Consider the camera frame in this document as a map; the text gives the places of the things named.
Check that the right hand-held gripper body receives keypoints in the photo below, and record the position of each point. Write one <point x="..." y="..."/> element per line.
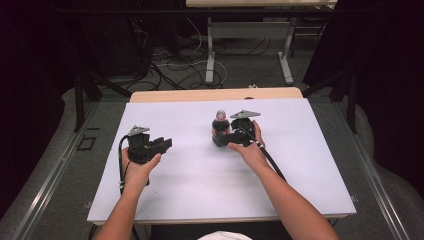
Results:
<point x="245" y="128"/>

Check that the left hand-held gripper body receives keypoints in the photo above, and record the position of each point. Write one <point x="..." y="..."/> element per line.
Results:
<point x="138" y="150"/>

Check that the cola bottle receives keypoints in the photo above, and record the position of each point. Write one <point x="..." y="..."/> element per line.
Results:
<point x="220" y="126"/>

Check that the person's left hand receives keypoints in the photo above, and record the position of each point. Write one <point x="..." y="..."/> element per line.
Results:
<point x="138" y="175"/>

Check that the person's right hand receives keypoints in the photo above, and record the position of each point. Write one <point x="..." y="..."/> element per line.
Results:
<point x="253" y="155"/>

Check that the wooden table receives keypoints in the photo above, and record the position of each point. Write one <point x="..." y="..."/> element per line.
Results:
<point x="200" y="95"/>

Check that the black metal stand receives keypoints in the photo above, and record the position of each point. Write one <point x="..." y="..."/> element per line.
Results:
<point x="351" y="100"/>
<point x="79" y="100"/>

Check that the person's white shirt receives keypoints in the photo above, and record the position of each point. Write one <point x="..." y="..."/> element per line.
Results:
<point x="225" y="236"/>

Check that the white-legged desk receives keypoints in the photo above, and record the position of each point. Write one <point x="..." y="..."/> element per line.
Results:
<point x="248" y="30"/>

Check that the dark curtain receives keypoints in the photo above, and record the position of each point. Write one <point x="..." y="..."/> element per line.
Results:
<point x="30" y="100"/>
<point x="390" y="83"/>

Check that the aluminium floor rail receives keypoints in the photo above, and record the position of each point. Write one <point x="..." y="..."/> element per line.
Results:
<point x="50" y="183"/>
<point x="373" y="180"/>

